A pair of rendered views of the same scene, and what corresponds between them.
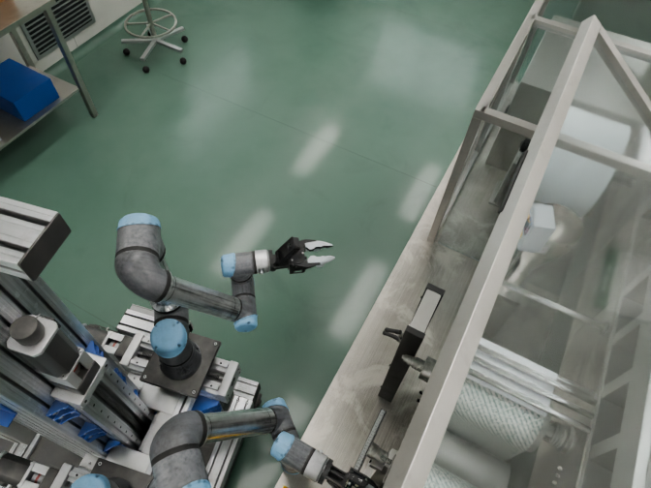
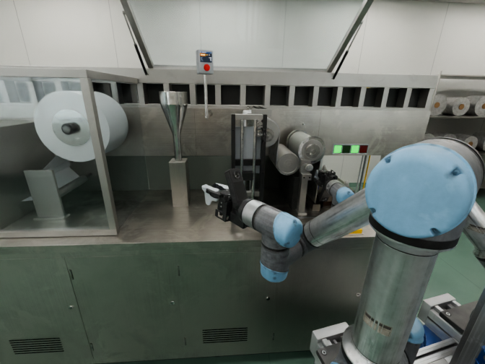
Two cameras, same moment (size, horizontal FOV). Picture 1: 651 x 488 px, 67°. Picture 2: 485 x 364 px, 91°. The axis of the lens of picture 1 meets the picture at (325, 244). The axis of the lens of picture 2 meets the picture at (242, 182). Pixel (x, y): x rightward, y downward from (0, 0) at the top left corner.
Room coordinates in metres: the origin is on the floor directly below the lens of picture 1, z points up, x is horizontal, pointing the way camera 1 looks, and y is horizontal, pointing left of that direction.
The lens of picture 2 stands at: (1.16, 0.69, 1.52)
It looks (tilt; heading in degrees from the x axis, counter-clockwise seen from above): 20 degrees down; 241
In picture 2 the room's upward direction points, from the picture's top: 1 degrees clockwise
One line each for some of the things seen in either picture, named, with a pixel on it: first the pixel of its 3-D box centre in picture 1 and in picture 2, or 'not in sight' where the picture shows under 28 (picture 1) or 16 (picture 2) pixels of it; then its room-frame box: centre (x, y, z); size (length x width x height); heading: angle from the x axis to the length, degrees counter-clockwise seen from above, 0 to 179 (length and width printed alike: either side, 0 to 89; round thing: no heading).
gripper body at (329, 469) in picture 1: (343, 481); (328, 180); (0.22, -0.09, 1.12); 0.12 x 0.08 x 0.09; 65
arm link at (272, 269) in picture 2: (242, 284); (278, 255); (0.80, 0.27, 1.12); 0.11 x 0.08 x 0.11; 13
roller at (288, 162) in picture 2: not in sight; (283, 157); (0.28, -0.38, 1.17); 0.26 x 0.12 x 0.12; 65
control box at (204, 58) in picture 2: not in sight; (205, 62); (0.71, -0.48, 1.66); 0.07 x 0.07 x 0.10; 84
